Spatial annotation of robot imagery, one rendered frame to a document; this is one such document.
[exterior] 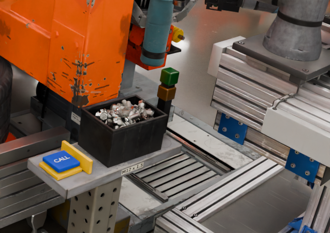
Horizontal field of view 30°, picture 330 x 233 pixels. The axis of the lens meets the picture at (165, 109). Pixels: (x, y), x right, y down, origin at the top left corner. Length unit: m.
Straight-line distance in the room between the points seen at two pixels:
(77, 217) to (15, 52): 0.56
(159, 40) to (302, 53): 0.74
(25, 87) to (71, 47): 1.33
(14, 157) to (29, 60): 0.31
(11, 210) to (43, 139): 0.24
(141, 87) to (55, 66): 0.90
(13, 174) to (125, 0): 0.60
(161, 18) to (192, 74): 1.33
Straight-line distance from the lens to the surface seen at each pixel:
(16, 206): 1.94
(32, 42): 1.89
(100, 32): 1.71
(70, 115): 2.14
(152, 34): 2.18
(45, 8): 1.85
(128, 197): 2.20
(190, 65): 3.57
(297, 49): 1.59
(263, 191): 2.16
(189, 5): 2.45
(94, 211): 1.74
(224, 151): 2.60
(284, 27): 1.58
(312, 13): 1.57
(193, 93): 3.23
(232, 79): 1.68
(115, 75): 1.81
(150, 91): 2.64
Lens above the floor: 1.35
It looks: 27 degrees down
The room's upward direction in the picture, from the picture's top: 11 degrees clockwise
